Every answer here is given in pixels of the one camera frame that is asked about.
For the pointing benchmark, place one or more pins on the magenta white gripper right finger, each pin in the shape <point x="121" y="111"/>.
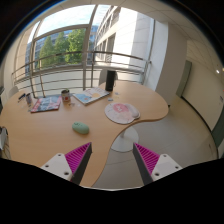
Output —
<point x="153" y="166"/>

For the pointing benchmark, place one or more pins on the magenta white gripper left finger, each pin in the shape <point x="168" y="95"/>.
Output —
<point x="70" y="166"/>

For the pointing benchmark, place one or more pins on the mint green computer mouse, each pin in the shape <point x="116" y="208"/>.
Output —
<point x="80" y="128"/>

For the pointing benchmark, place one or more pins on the round pink white mouse pad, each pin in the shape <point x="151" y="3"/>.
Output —
<point x="121" y="113"/>

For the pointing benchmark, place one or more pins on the white round table base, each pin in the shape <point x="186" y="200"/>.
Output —
<point x="124" y="142"/>

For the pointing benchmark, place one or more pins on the red pink magazine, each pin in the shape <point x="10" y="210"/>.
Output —
<point x="46" y="104"/>

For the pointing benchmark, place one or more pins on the light blue open magazine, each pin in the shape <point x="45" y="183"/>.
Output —
<point x="91" y="95"/>

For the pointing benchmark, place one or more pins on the red white tin can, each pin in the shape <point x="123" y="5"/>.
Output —
<point x="65" y="94"/>

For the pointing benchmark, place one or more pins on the small grey cup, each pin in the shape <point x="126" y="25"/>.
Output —
<point x="29" y="99"/>

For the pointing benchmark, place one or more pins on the white chair at left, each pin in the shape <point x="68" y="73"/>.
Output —
<point x="12" y="91"/>

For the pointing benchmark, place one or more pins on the black cylindrical speaker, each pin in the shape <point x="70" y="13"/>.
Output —
<point x="110" y="79"/>

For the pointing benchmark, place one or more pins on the dark green door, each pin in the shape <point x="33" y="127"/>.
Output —
<point x="184" y="78"/>

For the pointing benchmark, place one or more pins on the metal window railing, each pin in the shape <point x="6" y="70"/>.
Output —
<point x="77" y="76"/>

